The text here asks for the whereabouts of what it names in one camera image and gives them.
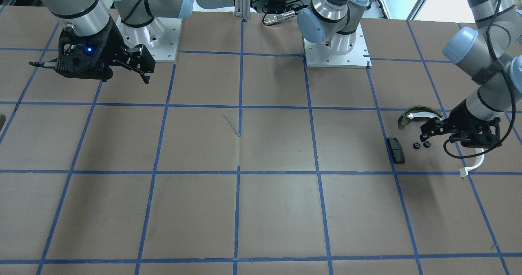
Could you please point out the white curved plastic part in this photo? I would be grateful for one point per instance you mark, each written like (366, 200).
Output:
(464, 171)

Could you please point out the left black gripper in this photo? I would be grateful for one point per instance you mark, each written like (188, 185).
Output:
(465, 118)

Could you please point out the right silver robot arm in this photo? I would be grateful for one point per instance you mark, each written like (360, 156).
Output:
(91, 16)

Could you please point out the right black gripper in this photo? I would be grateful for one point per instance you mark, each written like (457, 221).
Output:
(114, 46)

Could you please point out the silver cylindrical metal part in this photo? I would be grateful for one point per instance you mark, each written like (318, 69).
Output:
(278, 18)

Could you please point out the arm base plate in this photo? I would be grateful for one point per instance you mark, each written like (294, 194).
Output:
(349, 51)
(161, 37)

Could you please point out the grey brake pad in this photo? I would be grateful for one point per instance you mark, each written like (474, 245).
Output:
(396, 150)

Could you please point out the green curved brake shoe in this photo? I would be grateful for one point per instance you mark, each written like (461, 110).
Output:
(415, 113)

